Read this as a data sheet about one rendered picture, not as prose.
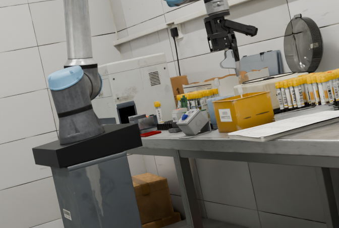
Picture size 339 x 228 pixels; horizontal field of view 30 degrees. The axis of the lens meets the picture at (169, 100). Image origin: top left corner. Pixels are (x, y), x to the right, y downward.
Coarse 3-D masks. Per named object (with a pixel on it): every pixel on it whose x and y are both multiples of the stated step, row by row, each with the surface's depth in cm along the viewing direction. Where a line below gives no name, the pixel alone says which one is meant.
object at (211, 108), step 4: (220, 96) 213; (224, 96) 209; (228, 96) 206; (232, 96) 207; (208, 100) 213; (212, 100) 211; (208, 104) 213; (212, 104) 212; (208, 108) 214; (212, 108) 212; (212, 112) 212; (212, 116) 213; (212, 120) 213; (212, 124) 214; (216, 124) 212
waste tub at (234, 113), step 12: (240, 96) 202; (252, 96) 189; (264, 96) 190; (216, 108) 196; (228, 108) 190; (240, 108) 187; (252, 108) 189; (264, 108) 190; (216, 120) 198; (228, 120) 191; (240, 120) 187; (252, 120) 188; (264, 120) 190; (228, 132) 193
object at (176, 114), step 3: (180, 108) 230; (183, 108) 227; (186, 108) 228; (174, 111) 229; (177, 111) 227; (180, 111) 227; (183, 111) 227; (174, 114) 227; (177, 114) 226; (180, 114) 227; (174, 117) 228; (177, 117) 226; (180, 117) 227; (174, 120) 228; (177, 120) 226
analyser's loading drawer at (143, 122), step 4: (132, 116) 255; (136, 116) 250; (140, 116) 251; (144, 116) 252; (152, 116) 247; (132, 120) 254; (136, 120) 250; (140, 120) 245; (144, 120) 246; (148, 120) 246; (152, 120) 247; (140, 124) 245; (144, 124) 246; (148, 124) 246; (152, 124) 247; (140, 128) 245; (144, 128) 246
